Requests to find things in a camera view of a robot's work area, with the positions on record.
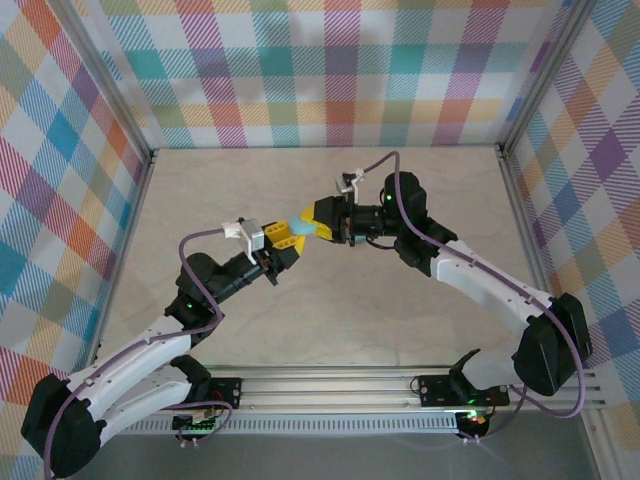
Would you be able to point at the aluminium corner post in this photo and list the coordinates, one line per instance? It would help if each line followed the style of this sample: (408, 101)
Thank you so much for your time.
(107, 82)
(545, 75)

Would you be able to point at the light blue earbud charging case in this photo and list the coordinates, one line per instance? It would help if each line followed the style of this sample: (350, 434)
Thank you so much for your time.
(302, 226)

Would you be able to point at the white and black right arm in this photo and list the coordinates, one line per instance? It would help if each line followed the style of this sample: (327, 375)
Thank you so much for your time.
(480, 280)

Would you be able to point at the aluminium side rail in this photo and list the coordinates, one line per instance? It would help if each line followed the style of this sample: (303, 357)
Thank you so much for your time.
(131, 230)
(525, 220)

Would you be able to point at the small electronics board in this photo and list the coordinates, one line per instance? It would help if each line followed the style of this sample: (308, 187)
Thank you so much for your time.
(475, 420)
(197, 425)

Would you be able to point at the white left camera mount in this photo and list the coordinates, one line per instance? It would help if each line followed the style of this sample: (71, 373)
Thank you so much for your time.
(232, 231)

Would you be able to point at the long aluminium base rail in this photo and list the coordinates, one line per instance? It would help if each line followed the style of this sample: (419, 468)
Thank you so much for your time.
(325, 385)

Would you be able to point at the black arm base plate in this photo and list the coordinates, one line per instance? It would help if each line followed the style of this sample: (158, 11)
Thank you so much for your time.
(230, 392)
(435, 390)

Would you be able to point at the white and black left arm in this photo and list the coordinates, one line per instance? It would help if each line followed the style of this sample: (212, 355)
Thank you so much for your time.
(130, 350)

